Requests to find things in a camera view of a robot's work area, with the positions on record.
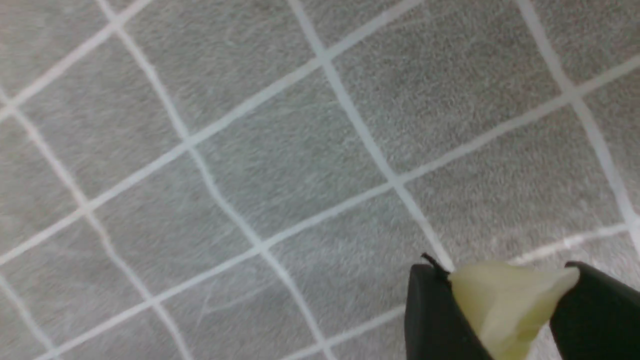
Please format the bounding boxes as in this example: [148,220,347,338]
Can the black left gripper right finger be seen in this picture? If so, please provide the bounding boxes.
[550,261,640,360]

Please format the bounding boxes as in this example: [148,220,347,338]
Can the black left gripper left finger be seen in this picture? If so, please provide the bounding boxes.
[404,252,492,360]

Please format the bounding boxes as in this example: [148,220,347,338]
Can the pale translucent dumpling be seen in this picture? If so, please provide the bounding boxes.
[448,260,580,360]

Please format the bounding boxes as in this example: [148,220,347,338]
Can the grey checked tablecloth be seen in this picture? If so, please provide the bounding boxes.
[1,0,639,360]

